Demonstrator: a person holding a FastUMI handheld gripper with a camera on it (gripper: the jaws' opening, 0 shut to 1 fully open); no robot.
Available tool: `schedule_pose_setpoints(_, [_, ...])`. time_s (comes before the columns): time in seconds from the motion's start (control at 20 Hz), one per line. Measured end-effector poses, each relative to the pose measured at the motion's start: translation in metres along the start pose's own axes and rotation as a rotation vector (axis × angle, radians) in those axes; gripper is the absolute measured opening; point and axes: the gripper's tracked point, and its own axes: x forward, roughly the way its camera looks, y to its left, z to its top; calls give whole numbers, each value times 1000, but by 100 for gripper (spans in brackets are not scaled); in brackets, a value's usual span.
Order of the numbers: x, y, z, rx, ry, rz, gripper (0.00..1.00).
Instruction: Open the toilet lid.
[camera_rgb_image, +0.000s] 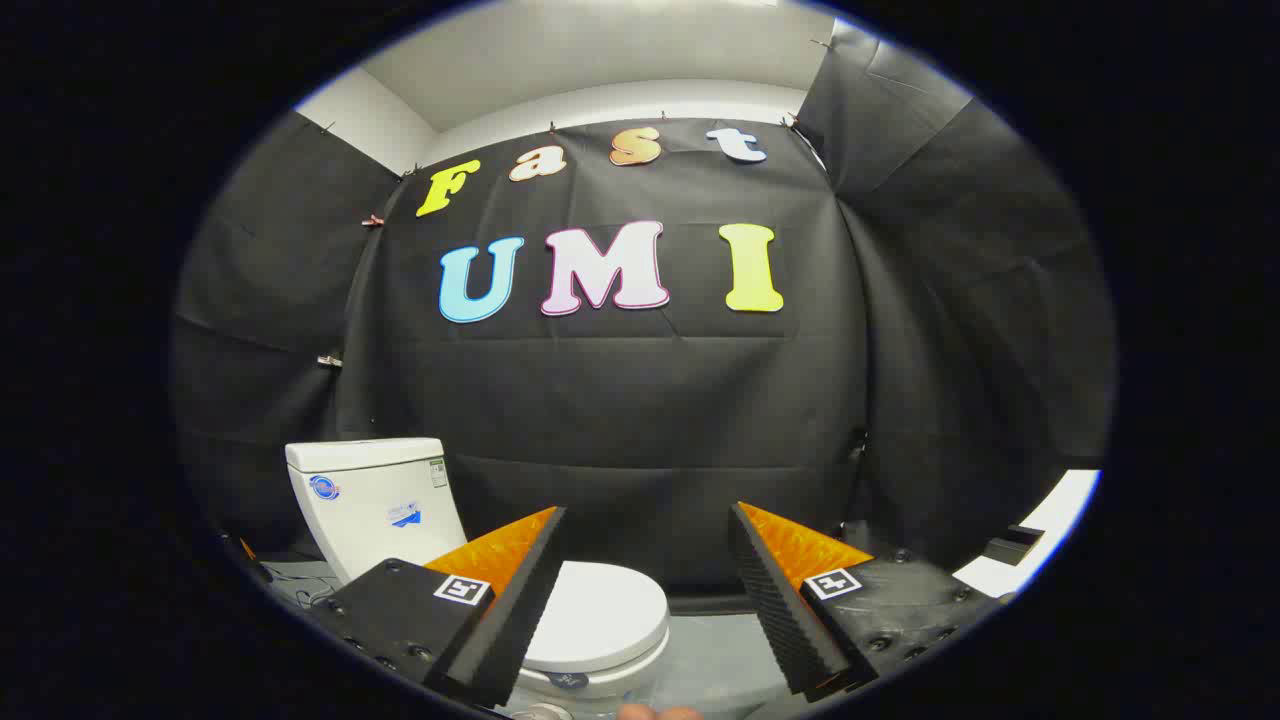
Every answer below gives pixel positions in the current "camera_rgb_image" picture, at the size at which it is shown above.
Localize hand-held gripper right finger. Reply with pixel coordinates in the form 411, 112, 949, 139
727, 501, 1009, 701

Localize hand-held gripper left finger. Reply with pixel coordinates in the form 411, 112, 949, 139
298, 505, 569, 709

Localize white toilet lid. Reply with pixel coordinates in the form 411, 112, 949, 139
522, 560, 670, 673

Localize white toilet bowl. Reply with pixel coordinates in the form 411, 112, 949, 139
512, 650, 663, 717

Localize white toilet tank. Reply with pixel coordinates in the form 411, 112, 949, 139
285, 437, 469, 586

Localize black backdrop cloth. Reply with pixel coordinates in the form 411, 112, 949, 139
170, 20, 1116, 616

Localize small black box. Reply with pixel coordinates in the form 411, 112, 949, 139
985, 525, 1047, 567

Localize thin dark floor cables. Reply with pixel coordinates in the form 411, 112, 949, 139
268, 572, 339, 609

